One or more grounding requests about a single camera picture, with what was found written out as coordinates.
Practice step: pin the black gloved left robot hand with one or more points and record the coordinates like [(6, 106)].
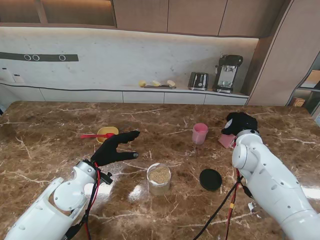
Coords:
[(112, 150)]

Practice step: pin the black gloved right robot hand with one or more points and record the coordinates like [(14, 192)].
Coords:
[(242, 122)]

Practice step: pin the red plastic spoon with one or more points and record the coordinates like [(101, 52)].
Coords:
[(95, 136)]

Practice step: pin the pink container with white lid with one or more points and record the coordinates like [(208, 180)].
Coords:
[(227, 140)]

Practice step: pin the pink measuring cup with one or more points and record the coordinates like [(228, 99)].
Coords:
[(199, 133)]

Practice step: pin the clear grain jar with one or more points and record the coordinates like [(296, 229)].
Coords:
[(159, 178)]

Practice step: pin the black round jar lid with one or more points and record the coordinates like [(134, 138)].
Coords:
[(210, 179)]

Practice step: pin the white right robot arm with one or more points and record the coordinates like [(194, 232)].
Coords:
[(272, 185)]

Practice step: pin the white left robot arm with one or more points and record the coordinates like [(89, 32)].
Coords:
[(50, 202)]

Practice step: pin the yellow plastic bowl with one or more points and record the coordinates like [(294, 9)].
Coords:
[(105, 132)]

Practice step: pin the black espresso machine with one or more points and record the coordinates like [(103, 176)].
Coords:
[(227, 72)]

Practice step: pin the small wooden box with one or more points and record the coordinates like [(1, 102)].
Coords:
[(298, 102)]

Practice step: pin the black and silver toaster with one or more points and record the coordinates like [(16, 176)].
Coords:
[(198, 81)]

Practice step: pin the white counter with drawers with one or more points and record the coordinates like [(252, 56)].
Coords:
[(142, 97)]

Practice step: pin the tall brown cabinet panel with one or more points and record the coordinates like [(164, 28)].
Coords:
[(275, 62)]

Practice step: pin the yellow lemon piece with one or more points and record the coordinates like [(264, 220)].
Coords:
[(156, 83), (142, 83), (171, 83)]

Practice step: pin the dark open shelf unit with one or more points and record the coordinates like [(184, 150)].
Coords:
[(313, 97)]

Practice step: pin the dark cutting board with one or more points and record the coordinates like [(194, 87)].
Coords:
[(155, 87)]

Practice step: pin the tan book on shelf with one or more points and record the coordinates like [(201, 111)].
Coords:
[(313, 78)]

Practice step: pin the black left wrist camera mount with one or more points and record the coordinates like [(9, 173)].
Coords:
[(106, 177)]

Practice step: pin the black wall power strip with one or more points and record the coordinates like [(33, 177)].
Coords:
[(50, 58)]

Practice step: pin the brown wall cabinets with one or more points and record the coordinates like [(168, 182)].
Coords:
[(190, 17)]

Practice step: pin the white wall device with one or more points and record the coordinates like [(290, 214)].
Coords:
[(3, 73), (18, 78)]

